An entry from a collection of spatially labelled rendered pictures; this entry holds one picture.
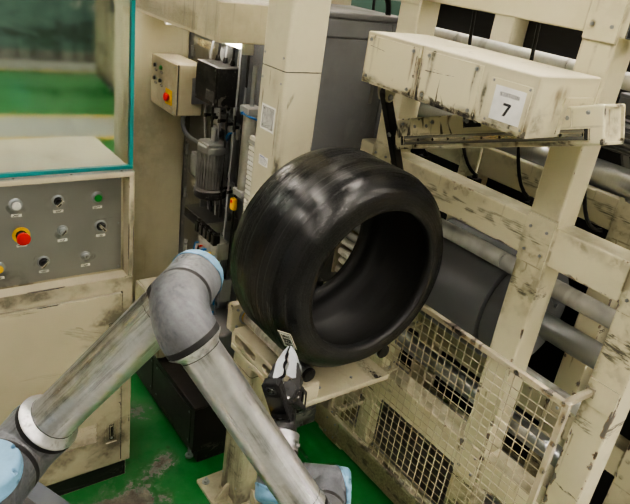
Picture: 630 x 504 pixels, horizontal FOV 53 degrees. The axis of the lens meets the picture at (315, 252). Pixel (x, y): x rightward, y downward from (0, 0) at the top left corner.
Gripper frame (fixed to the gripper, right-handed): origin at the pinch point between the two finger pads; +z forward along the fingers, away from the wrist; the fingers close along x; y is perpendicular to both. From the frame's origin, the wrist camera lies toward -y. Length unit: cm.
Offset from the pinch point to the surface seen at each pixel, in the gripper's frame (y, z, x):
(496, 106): -22, 51, 55
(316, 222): -20.8, 23.9, 12.1
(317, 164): -18.7, 43.4, 9.6
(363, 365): 45.6, 12.8, 6.5
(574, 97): -16, 55, 73
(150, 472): 88, -14, -92
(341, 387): 35.8, 2.2, 3.0
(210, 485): 95, -17, -68
